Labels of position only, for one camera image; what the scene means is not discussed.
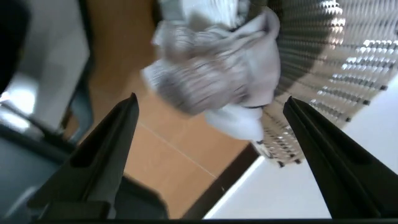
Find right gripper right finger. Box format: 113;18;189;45
282;95;398;219

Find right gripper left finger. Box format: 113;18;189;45
27;92;140;219

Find pale grey shorts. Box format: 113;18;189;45
141;0;282;142

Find white laundry basket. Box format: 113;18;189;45
253;0;398;169

